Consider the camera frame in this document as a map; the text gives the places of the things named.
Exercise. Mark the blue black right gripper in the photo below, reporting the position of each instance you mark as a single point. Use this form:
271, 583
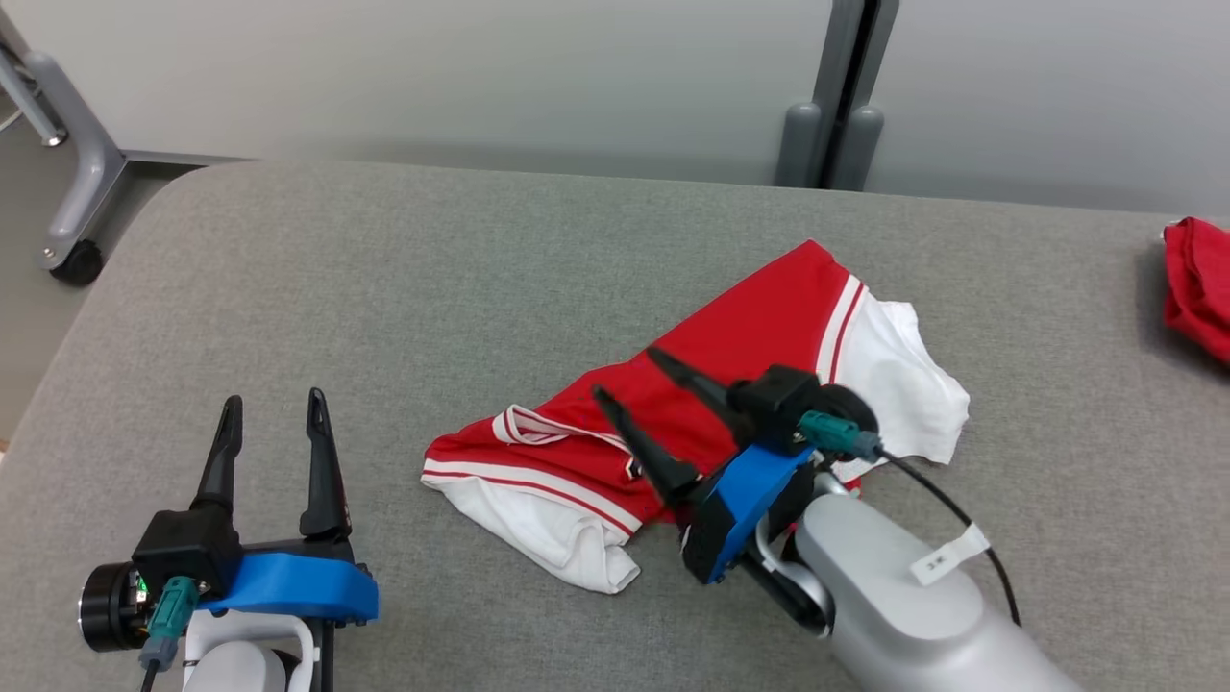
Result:
750, 500

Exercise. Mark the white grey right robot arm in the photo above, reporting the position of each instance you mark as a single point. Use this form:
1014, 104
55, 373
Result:
894, 615

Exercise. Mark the red jersey shirt white sleeves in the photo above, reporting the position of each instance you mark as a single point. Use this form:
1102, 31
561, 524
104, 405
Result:
759, 317

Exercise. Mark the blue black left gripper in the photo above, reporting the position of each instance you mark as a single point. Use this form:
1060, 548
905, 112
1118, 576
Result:
298, 586

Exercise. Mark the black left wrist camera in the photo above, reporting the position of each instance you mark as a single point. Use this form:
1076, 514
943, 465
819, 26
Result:
183, 548

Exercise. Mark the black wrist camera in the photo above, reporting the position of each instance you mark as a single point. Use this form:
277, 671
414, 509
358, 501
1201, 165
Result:
183, 548
778, 404

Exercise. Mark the grey partition post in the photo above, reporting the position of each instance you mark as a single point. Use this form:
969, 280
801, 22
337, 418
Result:
799, 144

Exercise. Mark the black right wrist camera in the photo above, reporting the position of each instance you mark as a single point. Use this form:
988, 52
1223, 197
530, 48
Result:
778, 404

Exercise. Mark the red shorts with white stripe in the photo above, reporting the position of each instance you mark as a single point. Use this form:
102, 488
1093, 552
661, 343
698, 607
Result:
1201, 288

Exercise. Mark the grey wheeled stand leg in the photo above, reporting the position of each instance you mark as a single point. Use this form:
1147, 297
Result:
86, 183

